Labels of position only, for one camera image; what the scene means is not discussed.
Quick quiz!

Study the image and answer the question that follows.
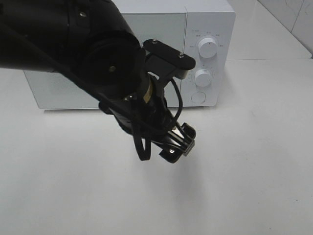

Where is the round white door button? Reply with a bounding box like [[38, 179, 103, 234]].
[[191, 92, 206, 104]]

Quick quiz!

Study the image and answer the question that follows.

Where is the white microwave door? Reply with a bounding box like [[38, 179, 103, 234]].
[[24, 13, 186, 110]]

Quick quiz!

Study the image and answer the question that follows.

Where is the white microwave oven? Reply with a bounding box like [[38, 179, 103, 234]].
[[24, 0, 236, 110]]

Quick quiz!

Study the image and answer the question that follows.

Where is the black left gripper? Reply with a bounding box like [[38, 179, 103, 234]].
[[99, 78, 196, 164]]

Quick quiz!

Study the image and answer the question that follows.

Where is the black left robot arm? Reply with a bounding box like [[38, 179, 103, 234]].
[[0, 0, 196, 163]]

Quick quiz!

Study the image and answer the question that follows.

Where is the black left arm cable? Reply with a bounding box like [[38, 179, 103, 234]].
[[0, 17, 184, 162]]

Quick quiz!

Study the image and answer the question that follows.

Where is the white microwave knob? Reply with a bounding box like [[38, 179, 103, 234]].
[[198, 36, 218, 59], [194, 69, 213, 88]]

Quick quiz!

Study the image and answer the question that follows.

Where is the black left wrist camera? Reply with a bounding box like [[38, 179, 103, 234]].
[[143, 39, 196, 80]]

